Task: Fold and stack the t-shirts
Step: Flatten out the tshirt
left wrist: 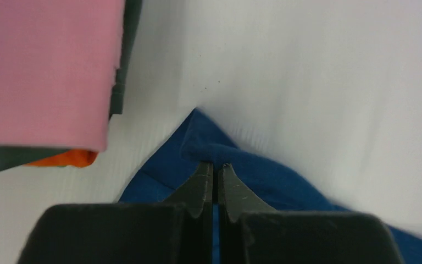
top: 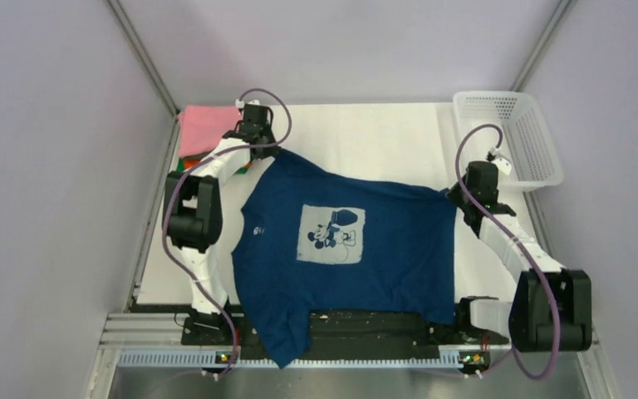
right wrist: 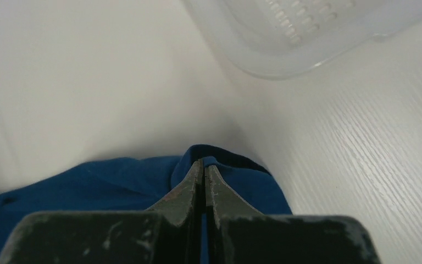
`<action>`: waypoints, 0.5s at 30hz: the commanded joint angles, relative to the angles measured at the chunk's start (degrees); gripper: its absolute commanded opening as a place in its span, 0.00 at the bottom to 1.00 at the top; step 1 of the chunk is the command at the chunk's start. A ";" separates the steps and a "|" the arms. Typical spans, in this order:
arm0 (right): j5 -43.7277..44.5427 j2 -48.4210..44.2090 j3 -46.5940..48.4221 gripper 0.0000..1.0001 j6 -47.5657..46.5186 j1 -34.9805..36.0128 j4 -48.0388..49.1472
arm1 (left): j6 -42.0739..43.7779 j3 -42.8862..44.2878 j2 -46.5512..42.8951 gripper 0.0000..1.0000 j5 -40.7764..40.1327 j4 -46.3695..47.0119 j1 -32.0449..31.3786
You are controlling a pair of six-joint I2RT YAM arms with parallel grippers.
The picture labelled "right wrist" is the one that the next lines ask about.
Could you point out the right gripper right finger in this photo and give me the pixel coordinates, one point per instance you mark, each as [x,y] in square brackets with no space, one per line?
[239,233]

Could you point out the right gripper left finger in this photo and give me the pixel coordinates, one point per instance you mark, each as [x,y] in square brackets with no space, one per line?
[167,232]

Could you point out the dark blue t shirt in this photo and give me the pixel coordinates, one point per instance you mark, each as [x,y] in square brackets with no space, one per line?
[136,184]

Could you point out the white plastic basket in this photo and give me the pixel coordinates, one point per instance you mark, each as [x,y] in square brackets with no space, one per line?
[277,39]

